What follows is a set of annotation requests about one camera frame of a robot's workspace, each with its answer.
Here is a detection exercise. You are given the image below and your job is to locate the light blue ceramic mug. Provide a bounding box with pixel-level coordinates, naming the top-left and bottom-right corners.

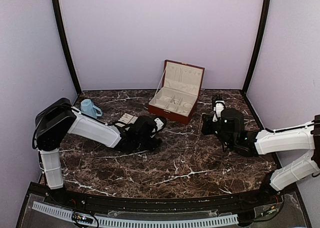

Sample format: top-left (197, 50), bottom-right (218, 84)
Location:
top-left (80, 99), bottom-right (103, 119)

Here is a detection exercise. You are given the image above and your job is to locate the white slotted cable duct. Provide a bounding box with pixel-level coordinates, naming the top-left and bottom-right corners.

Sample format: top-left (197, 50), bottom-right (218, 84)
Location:
top-left (31, 201), bottom-right (239, 227)

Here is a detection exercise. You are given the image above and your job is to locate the black corner frame post right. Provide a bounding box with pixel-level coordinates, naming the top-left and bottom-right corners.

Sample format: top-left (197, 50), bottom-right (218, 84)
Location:
top-left (241, 0), bottom-right (271, 96)

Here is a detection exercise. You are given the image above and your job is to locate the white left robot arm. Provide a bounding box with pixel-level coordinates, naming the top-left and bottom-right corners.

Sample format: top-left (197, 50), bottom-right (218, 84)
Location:
top-left (32, 98), bottom-right (167, 206)

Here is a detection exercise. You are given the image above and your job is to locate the black corner frame post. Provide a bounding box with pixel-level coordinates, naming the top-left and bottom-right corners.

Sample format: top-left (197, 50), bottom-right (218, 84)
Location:
top-left (51, 0), bottom-right (82, 95)
top-left (241, 0), bottom-right (271, 96)

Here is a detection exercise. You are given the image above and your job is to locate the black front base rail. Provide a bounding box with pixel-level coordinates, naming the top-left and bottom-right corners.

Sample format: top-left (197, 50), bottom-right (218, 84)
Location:
top-left (44, 188), bottom-right (284, 213)

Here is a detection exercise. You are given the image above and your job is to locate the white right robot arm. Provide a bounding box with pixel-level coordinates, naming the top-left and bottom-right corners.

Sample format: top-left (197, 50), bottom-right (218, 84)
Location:
top-left (201, 108), bottom-right (320, 205)

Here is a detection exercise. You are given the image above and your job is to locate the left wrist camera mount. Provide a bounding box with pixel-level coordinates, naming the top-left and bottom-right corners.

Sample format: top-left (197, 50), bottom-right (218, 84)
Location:
top-left (150, 116), bottom-right (167, 137)

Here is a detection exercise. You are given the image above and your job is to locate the black corner frame post left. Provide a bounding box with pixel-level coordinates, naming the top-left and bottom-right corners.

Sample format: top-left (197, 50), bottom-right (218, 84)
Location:
top-left (51, 0), bottom-right (82, 95)

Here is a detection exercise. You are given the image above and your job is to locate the red jewelry tray insert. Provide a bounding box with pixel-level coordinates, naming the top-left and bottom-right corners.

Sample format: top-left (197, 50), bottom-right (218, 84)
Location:
top-left (116, 113), bottom-right (138, 127)

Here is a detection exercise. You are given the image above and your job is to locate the red jewelry box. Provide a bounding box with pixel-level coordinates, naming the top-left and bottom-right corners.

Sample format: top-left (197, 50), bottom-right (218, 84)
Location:
top-left (148, 60), bottom-right (205, 125)

